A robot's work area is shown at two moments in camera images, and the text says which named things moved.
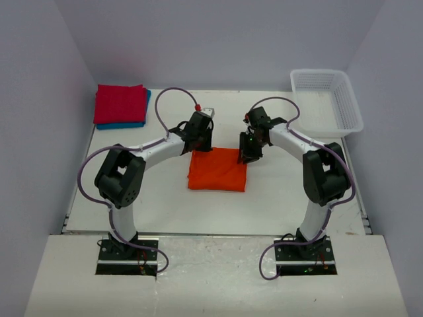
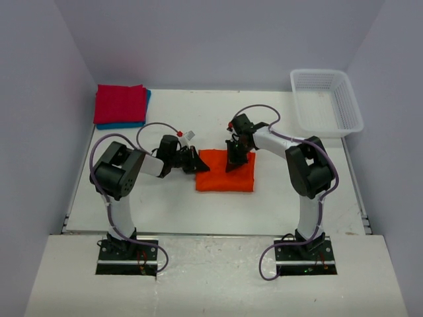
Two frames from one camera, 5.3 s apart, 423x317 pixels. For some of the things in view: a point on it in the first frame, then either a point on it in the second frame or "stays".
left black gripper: x=201 y=144 -> x=192 y=160
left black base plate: x=117 y=258 stays
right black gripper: x=249 y=152 -> x=236 y=150
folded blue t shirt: x=128 y=125 stays
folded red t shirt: x=115 y=104 stays
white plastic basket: x=329 y=106 stays
